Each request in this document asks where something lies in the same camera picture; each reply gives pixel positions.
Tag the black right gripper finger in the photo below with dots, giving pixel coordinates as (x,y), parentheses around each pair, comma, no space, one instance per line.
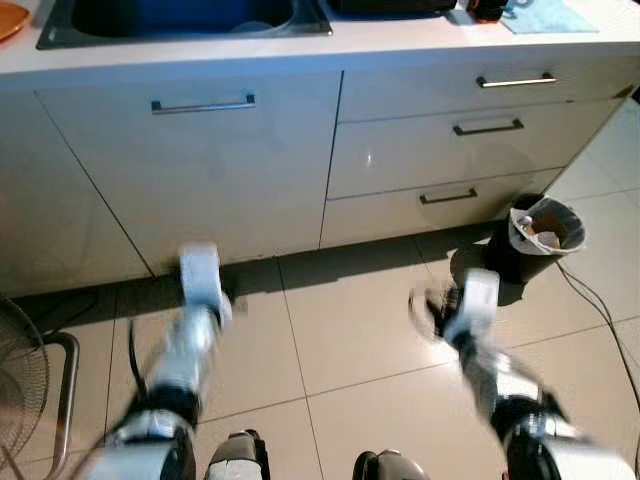
(427,312)

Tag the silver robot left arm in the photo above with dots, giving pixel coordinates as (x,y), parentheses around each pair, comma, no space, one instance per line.
(180,360)

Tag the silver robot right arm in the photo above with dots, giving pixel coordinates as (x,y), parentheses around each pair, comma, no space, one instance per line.
(520,400)

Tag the black trash bin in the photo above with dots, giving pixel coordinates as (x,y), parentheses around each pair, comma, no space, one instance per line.
(520,265)

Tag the white cabinet drawer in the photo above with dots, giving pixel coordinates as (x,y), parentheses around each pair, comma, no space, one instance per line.
(380,215)
(420,95)
(400,160)

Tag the white bin liner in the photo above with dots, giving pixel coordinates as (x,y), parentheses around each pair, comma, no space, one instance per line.
(570,215)

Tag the robot right leg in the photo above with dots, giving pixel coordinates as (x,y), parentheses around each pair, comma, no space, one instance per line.
(385,468)

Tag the robot leg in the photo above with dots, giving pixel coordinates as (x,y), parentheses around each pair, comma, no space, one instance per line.
(235,460)
(385,468)

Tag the robot left leg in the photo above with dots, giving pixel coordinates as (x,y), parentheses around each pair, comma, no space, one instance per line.
(235,460)

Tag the white cabinet door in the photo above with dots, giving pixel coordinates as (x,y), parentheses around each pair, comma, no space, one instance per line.
(50,200)
(200,180)

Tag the dark small jar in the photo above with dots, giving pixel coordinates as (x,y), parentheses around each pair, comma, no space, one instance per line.
(487,8)

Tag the black cooktop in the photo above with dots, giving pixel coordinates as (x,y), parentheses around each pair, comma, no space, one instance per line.
(390,5)

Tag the light blue cloth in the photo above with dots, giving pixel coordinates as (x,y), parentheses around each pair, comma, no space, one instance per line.
(545,15)

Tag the metal floor fan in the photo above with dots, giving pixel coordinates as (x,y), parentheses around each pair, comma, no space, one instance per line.
(65,400)

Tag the stainless steel sink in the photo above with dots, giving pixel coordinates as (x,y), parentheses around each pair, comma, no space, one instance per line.
(180,15)

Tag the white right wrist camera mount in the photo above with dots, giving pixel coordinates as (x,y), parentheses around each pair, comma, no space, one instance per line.
(478,300)

